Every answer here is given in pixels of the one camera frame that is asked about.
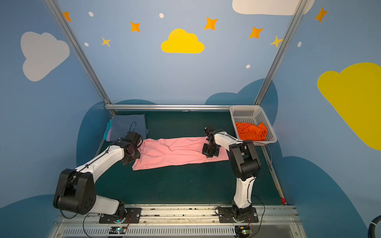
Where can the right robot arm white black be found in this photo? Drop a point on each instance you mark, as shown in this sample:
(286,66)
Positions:
(245,164)

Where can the folded grey blue t shirt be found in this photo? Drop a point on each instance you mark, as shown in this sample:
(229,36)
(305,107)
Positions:
(122,124)

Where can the aluminium frame right post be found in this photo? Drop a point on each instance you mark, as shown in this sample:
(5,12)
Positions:
(287,38)

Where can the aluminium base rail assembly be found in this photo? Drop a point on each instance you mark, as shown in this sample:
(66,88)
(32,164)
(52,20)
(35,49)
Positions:
(184,221)

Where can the green circuit board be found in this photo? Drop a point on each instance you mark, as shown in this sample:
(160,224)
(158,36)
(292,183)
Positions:
(118,230)
(242,231)

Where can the aluminium frame post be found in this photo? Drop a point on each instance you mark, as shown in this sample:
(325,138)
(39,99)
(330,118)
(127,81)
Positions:
(287,38)
(57,13)

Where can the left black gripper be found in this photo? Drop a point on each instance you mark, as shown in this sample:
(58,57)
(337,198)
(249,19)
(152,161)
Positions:
(134,140)

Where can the white plastic laundry basket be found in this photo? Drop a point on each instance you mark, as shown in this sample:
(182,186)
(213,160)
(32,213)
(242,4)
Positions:
(253,115)

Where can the right green circuit board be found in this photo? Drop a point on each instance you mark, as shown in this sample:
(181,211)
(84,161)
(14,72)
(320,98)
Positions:
(242,231)

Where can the orange t shirt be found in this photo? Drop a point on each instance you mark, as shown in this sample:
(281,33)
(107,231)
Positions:
(247,131)

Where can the pink t shirt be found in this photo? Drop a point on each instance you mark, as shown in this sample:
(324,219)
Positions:
(174,152)

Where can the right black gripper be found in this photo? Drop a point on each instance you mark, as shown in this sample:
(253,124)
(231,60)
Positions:
(210,149)

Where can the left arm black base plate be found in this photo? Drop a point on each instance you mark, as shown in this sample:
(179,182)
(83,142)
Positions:
(134,214)

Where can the aluminium frame left post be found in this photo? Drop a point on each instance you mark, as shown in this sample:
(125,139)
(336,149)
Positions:
(57,13)

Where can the aluminium frame back crossbar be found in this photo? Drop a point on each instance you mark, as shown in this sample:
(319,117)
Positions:
(154,107)

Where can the folded teal t shirt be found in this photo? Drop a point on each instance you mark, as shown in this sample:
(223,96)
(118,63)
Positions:
(107,131)

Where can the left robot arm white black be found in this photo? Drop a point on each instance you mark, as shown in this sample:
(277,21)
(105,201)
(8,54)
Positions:
(76,190)

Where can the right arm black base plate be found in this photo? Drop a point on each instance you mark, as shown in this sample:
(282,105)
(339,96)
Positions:
(227,215)

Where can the left green circuit board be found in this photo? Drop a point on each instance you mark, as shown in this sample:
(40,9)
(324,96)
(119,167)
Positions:
(118,230)

